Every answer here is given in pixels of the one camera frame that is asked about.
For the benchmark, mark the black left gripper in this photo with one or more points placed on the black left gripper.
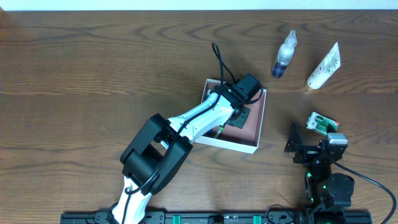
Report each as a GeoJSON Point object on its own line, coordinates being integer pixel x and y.
{"type": "Point", "coordinates": [240, 116]}

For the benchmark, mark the green white Dettol soap pack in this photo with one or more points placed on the green white Dettol soap pack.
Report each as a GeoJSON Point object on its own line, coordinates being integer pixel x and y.
{"type": "Point", "coordinates": [318, 123]}

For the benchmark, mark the white bamboo print lotion tube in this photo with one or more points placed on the white bamboo print lotion tube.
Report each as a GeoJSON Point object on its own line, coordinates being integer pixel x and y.
{"type": "Point", "coordinates": [327, 67]}

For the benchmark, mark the pink open cardboard box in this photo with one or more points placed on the pink open cardboard box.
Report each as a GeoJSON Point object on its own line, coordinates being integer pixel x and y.
{"type": "Point", "coordinates": [242, 140]}

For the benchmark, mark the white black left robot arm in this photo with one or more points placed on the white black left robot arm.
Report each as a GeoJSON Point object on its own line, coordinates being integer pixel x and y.
{"type": "Point", "coordinates": [159, 149]}

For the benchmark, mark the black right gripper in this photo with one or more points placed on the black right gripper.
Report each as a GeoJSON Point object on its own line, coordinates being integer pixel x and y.
{"type": "Point", "coordinates": [310, 150]}

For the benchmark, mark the black mounting rail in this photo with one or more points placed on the black mounting rail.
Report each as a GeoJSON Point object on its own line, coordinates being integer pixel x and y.
{"type": "Point", "coordinates": [272, 216]}

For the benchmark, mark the clear pump bottle blue liquid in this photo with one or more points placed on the clear pump bottle blue liquid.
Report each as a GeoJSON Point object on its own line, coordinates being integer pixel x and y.
{"type": "Point", "coordinates": [284, 55]}

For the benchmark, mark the green white toothbrush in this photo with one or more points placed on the green white toothbrush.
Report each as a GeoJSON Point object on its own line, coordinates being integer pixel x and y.
{"type": "Point", "coordinates": [219, 132]}

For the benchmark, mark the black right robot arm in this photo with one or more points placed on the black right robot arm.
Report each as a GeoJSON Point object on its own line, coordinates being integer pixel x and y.
{"type": "Point", "coordinates": [329, 192]}

